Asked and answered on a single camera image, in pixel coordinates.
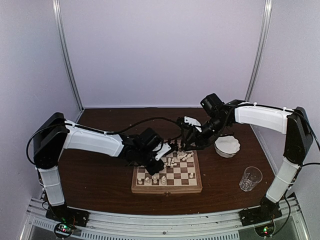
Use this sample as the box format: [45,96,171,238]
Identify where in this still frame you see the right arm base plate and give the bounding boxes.
[238,207,283,227]

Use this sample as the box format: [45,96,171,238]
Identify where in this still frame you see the left aluminium corner post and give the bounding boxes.
[52,0,84,111]

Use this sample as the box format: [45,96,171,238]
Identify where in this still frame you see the right aluminium corner post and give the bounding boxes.
[245,0,273,102]

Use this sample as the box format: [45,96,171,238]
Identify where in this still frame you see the clear plastic cup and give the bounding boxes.
[239,166,263,192]

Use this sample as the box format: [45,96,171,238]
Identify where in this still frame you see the white scalloped bowl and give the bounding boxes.
[214,135,241,158]

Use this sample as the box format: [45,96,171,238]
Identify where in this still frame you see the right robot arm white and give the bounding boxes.
[181,93,319,221]

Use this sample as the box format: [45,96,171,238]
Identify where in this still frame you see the aluminium corner post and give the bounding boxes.
[52,0,84,111]
[245,0,273,102]

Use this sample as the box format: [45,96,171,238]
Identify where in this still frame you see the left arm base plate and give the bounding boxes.
[45,203,90,227]

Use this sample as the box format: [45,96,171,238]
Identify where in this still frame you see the wooden chess board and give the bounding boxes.
[131,140,203,195]

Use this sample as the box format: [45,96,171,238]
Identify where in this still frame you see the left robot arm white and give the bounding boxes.
[26,112,177,222]

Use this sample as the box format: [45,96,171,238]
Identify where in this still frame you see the aluminium front rail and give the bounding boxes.
[17,197,311,240]

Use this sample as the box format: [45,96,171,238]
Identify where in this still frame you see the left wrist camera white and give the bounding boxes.
[153,143,172,161]

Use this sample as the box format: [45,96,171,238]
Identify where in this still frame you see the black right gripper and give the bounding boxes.
[184,115,230,151]

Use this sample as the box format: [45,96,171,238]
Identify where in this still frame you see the white king chess piece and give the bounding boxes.
[177,151,194,162]

